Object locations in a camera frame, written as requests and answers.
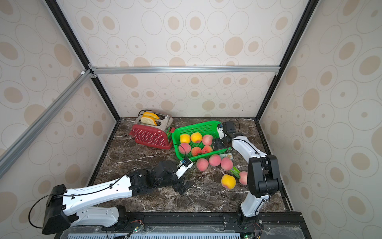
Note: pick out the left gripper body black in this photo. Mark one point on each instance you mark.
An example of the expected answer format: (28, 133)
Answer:
(178, 183)

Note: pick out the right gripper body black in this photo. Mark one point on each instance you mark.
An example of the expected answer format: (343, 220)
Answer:
(220, 142)

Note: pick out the yellow orange peach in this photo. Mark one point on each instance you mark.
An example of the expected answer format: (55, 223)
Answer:
(228, 182)

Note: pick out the pink peach with stem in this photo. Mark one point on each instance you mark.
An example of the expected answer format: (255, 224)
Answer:
(184, 148)

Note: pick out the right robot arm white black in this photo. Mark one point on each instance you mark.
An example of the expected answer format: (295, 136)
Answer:
(263, 178)

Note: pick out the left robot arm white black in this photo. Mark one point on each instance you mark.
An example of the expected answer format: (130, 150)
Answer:
(67, 208)

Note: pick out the green plastic basket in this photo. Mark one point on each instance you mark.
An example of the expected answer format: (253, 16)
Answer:
(209, 127)

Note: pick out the white drycake snack packet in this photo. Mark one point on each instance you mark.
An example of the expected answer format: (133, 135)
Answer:
(226, 155)

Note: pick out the green snack packet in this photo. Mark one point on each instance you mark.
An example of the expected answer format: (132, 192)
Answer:
(235, 172)

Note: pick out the pink peach with leaf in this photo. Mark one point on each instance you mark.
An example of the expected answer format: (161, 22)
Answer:
(243, 177)

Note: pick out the red polka dot toaster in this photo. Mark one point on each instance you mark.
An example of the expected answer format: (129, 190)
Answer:
(159, 136)

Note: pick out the bread slice in toaster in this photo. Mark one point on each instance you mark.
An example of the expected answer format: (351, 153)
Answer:
(152, 115)
(148, 120)

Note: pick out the horizontal aluminium bar back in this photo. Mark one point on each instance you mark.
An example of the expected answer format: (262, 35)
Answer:
(185, 69)

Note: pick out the diagonal aluminium bar left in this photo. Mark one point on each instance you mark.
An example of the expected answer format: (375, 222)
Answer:
(13, 153)

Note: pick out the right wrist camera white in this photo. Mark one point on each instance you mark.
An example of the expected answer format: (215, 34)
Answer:
(220, 131)

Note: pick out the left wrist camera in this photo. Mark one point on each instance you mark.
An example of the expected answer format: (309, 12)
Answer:
(185, 164)

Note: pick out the black front rail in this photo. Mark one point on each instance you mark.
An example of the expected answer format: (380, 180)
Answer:
(289, 225)

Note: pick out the black frame post right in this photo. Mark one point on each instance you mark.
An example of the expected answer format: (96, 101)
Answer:
(301, 26)

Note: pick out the black aluminium frame post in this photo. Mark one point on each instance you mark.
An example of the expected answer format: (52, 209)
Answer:
(79, 52)

